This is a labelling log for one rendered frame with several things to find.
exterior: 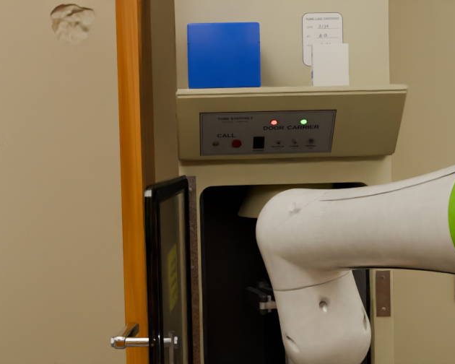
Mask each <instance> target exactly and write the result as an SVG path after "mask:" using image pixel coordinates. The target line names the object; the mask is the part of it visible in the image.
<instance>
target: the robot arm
mask: <svg viewBox="0 0 455 364"><path fill-rule="evenodd" d="M256 242H257V244H258V247H259V250H260V252H261V256H262V259H263V260H264V264H265V267H266V270H267V273H268V275H269V279H270V282H271V284H272V288H270V287H269V283H268V282H267V279H266V278H264V277H262V278H261V281H260V282H257V287H256V289H255V288H253V287H247V288H246V303H247V304H249V305H250V306H252V307H254V308H255V309H257V310H259V312H260V314H262V315H265V314H267V313H268V312H272V308H277V311H278V315H279V323H280V328H281V332H282V341H283V345H284V347H285V351H286V353H287V355H288V357H289V358H290V359H291V361H292V362H293V363H294V364H361V363H362V361H363V359H364V358H365V356H366V355H367V352H368V349H369V347H370V343H371V325H370V322H369V320H368V316H367V314H366V312H365V309H364V307H363V303H362V300H361V299H360V295H359V292H358V289H357V286H356V284H355V279H354V277H353V274H352V270H358V269H408V270H419V271H427V272H440V273H446V274H455V165H452V166H451V167H448V168H444V169H441V170H437V171H435V172H432V173H428V174H425V175H420V176H417V177H414V178H408V179H405V180H402V181H395V182H391V183H385V184H380V185H375V186H365V187H358V188H341V189H308V188H294V189H290V190H286V191H283V192H281V193H279V194H277V195H276V196H274V197H272V198H271V199H270V200H269V201H268V202H267V203H266V204H265V206H264V207H263V209H262V210H261V212H260V214H259V217H258V220H257V223H256Z"/></svg>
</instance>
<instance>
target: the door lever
mask: <svg viewBox="0 0 455 364"><path fill-rule="evenodd" d="M138 333H139V324H138V323H137V322H130V323H128V324H127V325H126V326H125V327H124V328H123V329H122V330H121V331H120V332H119V333H118V334H117V335H116V336H115V337H112V338H111V347H114V348H115V349H117V350H123V349H125V348H126V347H149V342H148V337H136V335H138Z"/></svg>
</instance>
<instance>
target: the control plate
mask: <svg viewBox="0 0 455 364"><path fill-rule="evenodd" d="M336 113H337V110H278V111H246V112H216V113H199V125H200V156H207V155H264V154H292V153H321V152H331V149H332V140H333V133H334V124H335V118H336ZM302 119H306V120H307V121H308V122H307V123H306V124H301V123H300V120H302ZM271 120H277V122H278V123H277V124H276V125H271V124H270V122H271ZM254 137H264V148H263V149H253V145H254ZM294 138H296V139H297V140H298V142H297V143H296V144H294V143H292V139H294ZM310 138H313V139H314V142H313V143H312V144H311V143H310V142H308V140H309V139H310ZM236 139H238V140H240V141H241V146H240V147H233V146H232V141H234V140H236ZM276 139H281V143H280V144H277V143H275V140H276ZM214 141H218V142H219V143H220V144H219V145H218V146H216V147H215V146H213V145H212V143H213V142H214Z"/></svg>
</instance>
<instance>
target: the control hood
mask: <svg viewBox="0 0 455 364"><path fill-rule="evenodd" d="M407 92H408V86H406V84H372V85H339V86H306V87H242V88H209V89H178V91H177V92H175V101H176V115H175V117H176V120H177V138H178V159H180V160H234V159H263V158H291V157H347V156H376V155H392V154H393V153H394V152H395V149H396V145H397V139H398V135H399V129H400V125H401V122H402V115H403V112H404V106H405V102H406V98H407ZM307 110H337V113H336V118H335V124H334V133H333V140H332V145H331V152H321V153H292V154H264V155H207V156H200V125H199V113H216V112H246V111H307Z"/></svg>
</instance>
